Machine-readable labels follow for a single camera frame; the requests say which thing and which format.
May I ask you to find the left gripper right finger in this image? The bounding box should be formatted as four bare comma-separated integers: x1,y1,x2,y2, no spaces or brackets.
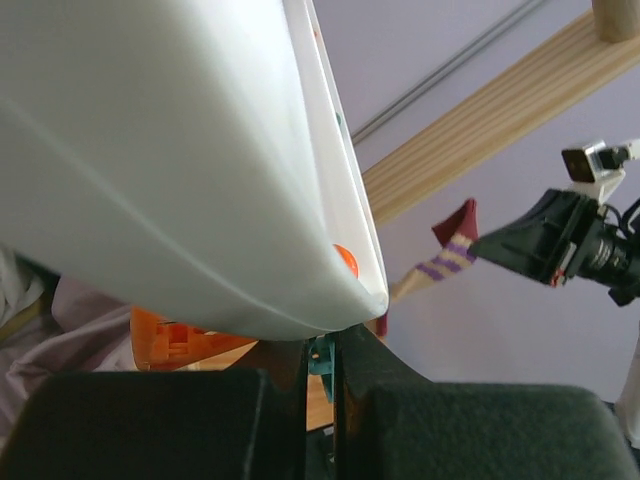
335,326,639,479

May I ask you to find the lilac pink garment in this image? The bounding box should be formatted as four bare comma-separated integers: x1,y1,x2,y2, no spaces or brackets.
1,276,135,440

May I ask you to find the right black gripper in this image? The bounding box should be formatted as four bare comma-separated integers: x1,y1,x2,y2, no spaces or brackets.
470,189,639,307

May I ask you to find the wooden hanging rack frame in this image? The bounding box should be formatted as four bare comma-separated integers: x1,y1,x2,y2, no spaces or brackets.
363,1,639,225

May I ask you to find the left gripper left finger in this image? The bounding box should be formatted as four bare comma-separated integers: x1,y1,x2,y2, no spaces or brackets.
1,341,306,479

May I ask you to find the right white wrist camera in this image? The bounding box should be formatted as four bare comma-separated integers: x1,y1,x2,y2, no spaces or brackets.
561,139,639,205

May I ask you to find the teal clothes peg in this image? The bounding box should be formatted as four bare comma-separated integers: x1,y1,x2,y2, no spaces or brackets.
308,335,336,404

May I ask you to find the orange clothes peg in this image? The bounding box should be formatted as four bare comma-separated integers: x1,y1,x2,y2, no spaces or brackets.
130,307,255,371
333,244,359,278

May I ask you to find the maroon striped sock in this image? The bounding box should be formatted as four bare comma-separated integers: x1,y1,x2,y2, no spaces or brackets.
390,198,478,305

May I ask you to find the white cloth garment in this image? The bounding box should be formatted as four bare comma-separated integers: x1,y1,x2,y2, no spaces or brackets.
1,246,59,341

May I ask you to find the white round clip hanger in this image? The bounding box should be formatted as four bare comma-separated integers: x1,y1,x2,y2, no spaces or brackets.
1,1,389,340

